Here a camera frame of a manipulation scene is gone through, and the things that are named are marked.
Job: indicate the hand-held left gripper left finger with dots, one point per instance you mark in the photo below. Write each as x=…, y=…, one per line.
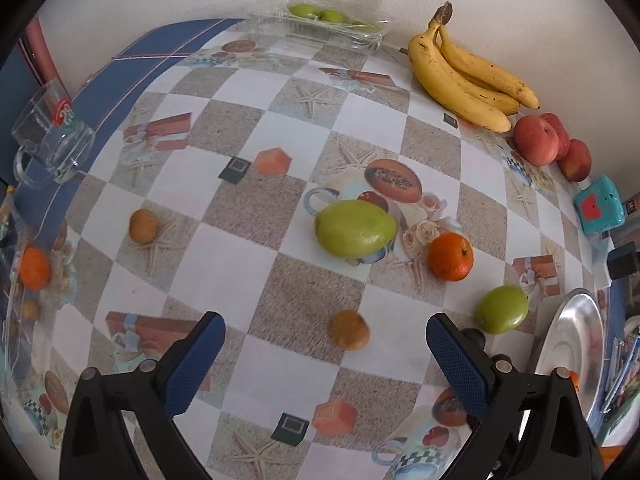
x=197, y=365

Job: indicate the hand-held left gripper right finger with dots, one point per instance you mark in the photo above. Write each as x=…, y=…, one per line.
x=457, y=365

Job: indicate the orange mandarin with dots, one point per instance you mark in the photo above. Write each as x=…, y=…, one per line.
x=450, y=256
x=35, y=268

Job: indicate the round metal plate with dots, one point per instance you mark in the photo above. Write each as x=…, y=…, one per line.
x=575, y=330

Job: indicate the large green mango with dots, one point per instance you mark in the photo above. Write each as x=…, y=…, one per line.
x=355, y=230

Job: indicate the clear plastic bag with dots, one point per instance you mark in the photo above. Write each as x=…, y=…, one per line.
x=15, y=340

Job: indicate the printed checkered tablecloth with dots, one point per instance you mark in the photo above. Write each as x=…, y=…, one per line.
x=280, y=280

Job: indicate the small black box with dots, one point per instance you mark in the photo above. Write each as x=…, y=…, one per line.
x=625, y=260

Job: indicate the red apple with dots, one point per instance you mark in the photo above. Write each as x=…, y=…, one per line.
x=562, y=135
x=575, y=160
x=535, y=140

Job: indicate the yellow banana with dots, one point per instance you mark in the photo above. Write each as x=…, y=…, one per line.
x=450, y=85
x=490, y=72
x=505, y=102

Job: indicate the clear glass mug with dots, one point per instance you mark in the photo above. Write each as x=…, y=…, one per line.
x=50, y=135

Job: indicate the clear plastic clamshell container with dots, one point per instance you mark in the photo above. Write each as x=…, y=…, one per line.
x=320, y=35

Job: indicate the teal toy camera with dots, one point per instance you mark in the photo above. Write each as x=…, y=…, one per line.
x=605, y=200

